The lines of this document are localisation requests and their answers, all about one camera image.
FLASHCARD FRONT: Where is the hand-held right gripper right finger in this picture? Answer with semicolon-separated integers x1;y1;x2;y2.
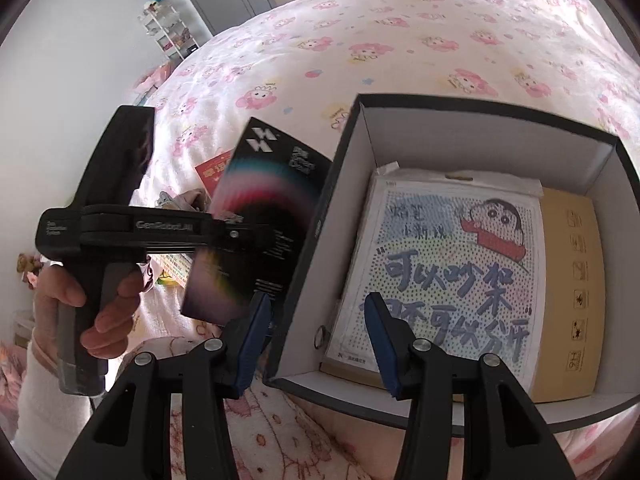
363;292;576;480

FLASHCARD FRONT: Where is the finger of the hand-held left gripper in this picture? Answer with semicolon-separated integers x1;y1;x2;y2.
200;213;242;252

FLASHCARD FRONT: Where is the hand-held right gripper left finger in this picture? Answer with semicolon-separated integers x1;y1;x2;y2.
55;291;273;480

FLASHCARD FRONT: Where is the beige patterned cloth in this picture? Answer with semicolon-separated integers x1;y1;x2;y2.
154;187;217;217

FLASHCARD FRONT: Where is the black packet with rainbow print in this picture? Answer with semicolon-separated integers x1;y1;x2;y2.
181;116;335;323

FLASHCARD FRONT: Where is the black cardboard box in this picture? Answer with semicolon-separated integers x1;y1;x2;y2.
263;92;640;436

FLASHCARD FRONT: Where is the person's left forearm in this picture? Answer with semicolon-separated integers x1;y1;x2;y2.
12;329;97;463

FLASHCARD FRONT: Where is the person's left hand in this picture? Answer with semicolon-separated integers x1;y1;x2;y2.
32;265;147;362

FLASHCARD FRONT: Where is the colourful booklet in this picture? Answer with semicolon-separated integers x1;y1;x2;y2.
149;252;194;287

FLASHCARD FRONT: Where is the red packet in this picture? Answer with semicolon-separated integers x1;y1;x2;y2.
194;149;236;196

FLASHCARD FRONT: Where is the small brown plush toy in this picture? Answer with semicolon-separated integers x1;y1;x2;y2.
17;253;44;289

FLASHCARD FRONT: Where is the cartoon dotted picture sheet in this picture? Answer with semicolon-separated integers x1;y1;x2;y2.
327;172;548;397

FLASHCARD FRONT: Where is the clear plastic bag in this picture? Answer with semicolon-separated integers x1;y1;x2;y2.
372;161;545;198

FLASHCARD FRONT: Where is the tan cardboard box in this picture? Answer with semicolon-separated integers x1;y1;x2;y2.
320;187;601;404

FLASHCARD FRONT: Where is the pink printed blanket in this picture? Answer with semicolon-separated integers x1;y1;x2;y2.
120;0;640;480

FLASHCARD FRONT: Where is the white wire shelf rack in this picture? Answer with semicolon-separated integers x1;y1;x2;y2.
138;2;202;64

